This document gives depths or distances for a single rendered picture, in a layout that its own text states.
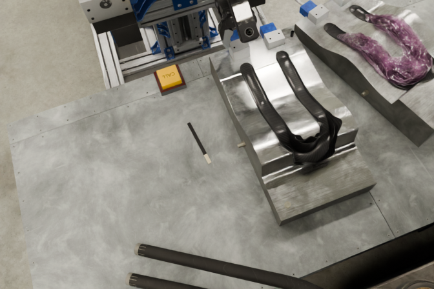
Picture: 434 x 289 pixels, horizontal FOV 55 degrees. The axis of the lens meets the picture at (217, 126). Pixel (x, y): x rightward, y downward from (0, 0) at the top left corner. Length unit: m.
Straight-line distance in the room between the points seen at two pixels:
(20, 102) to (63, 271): 1.43
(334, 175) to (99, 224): 0.62
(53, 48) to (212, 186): 1.65
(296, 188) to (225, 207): 0.19
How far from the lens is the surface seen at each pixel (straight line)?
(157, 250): 1.06
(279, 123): 1.07
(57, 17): 2.70
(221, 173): 1.13
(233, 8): 1.02
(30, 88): 2.46
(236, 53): 1.15
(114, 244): 1.13
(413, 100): 1.18
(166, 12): 1.55
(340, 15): 1.36
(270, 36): 1.21
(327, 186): 1.08
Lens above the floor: 1.87
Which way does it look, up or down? 64 degrees down
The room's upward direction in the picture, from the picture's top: 7 degrees counter-clockwise
